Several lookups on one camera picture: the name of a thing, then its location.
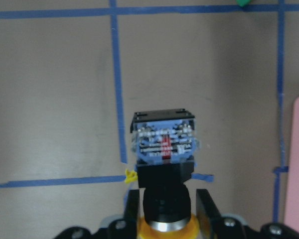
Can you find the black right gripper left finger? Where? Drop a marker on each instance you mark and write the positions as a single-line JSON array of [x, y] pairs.
[[131, 215]]

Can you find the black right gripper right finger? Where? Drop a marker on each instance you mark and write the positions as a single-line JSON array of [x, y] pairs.
[[208, 215]]

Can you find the yellow push button switch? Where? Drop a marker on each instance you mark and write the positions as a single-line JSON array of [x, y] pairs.
[[164, 144]]

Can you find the pink plastic bin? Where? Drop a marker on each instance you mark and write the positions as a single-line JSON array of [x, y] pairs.
[[297, 159]]

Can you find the green foam cube near bin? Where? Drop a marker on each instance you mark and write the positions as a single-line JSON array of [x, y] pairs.
[[243, 3]]

